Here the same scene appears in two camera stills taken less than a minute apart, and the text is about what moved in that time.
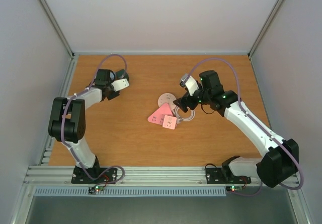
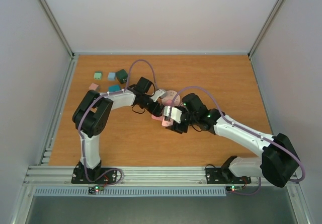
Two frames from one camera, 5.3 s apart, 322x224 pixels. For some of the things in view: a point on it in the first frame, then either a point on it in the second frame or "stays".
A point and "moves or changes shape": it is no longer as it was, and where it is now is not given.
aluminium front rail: [62, 175] stays
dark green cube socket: [122, 74] stays
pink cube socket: [169, 122] stays
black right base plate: [216, 175] stays
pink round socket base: [167, 97] moves or changes shape
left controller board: [92, 190] stays
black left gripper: [113, 96] → [158, 107]
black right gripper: [186, 101] → [176, 129]
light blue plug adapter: [111, 76] stays
